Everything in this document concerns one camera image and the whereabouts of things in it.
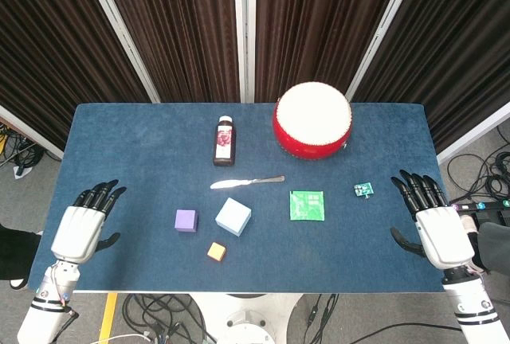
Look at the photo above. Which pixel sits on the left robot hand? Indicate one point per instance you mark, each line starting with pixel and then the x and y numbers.
pixel 77 232

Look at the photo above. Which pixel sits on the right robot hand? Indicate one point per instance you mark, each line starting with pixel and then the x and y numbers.
pixel 442 236

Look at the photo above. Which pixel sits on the purple cube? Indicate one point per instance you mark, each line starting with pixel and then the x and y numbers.
pixel 185 220

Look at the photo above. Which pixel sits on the small orange cube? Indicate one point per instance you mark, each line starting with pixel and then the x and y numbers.
pixel 216 251

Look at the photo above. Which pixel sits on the light blue cube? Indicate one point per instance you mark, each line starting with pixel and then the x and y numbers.
pixel 233 216

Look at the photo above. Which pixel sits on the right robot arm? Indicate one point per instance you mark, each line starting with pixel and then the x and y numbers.
pixel 476 312

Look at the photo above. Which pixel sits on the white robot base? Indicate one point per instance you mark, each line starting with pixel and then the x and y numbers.
pixel 247 312

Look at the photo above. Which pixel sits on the black power strip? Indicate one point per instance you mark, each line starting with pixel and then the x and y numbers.
pixel 484 205

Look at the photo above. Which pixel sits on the black trouser leg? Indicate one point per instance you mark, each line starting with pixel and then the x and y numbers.
pixel 18 248
pixel 496 244

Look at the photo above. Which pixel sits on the small green circuit board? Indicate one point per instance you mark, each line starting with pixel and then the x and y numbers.
pixel 363 190

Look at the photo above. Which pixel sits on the blue table cloth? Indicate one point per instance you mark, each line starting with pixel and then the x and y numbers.
pixel 159 141

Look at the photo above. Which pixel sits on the green sachet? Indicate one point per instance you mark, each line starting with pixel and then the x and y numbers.
pixel 307 205

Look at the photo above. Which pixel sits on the silver table knife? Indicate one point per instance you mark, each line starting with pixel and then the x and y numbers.
pixel 239 182

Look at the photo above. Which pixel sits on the brown medicine bottle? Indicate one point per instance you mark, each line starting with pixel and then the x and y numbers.
pixel 224 143

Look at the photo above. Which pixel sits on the red drum white skin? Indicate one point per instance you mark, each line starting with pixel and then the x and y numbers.
pixel 312 117

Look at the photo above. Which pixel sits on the brown fabric partition panel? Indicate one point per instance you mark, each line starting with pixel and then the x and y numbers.
pixel 48 41
pixel 458 41
pixel 179 21
pixel 318 21

